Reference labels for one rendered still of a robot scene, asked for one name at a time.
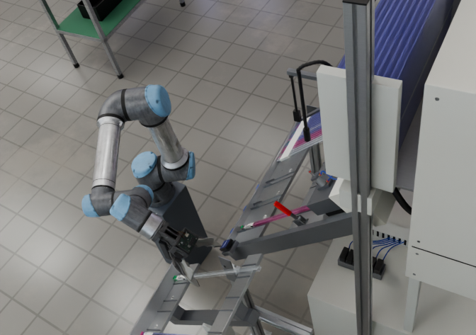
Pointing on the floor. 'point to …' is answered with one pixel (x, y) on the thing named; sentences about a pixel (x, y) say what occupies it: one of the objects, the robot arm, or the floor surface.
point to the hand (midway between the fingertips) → (210, 266)
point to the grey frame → (355, 149)
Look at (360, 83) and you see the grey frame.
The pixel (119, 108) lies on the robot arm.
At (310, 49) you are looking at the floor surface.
